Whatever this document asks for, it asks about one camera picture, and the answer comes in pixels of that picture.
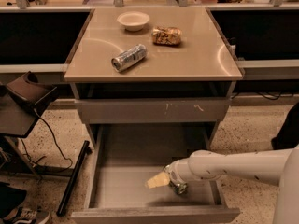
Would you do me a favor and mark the brown device on stand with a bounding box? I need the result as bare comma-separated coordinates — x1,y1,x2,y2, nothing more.
6,72,59,116

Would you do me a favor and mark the open grey drawer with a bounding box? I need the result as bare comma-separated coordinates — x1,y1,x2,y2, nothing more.
72,124,240,224

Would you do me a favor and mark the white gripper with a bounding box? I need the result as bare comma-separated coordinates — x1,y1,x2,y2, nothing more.
146,159,191,189

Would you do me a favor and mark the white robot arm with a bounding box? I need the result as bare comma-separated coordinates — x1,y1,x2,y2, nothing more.
146,147,299,224

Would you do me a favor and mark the person in dark trousers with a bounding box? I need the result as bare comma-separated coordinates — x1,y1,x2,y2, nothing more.
271,103,299,150

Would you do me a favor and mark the grey drawer cabinet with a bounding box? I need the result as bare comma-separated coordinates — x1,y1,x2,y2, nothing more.
64,7,243,147

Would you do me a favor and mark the brown snack bag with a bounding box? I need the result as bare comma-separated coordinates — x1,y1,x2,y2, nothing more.
151,26,182,46

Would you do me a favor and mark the silver can on counter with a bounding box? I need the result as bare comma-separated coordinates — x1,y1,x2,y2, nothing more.
111,44,148,73

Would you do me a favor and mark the black and white sneaker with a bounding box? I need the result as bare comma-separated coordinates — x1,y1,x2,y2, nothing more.
2,207,50,224

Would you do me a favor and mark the green crushed can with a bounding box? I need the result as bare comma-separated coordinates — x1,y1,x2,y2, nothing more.
169,181,188,195

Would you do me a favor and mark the white bowl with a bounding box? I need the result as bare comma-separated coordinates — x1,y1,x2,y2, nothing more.
117,11,150,32

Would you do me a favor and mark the closed grey drawer front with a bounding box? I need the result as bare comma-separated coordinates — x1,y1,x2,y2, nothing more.
75,98,231,124

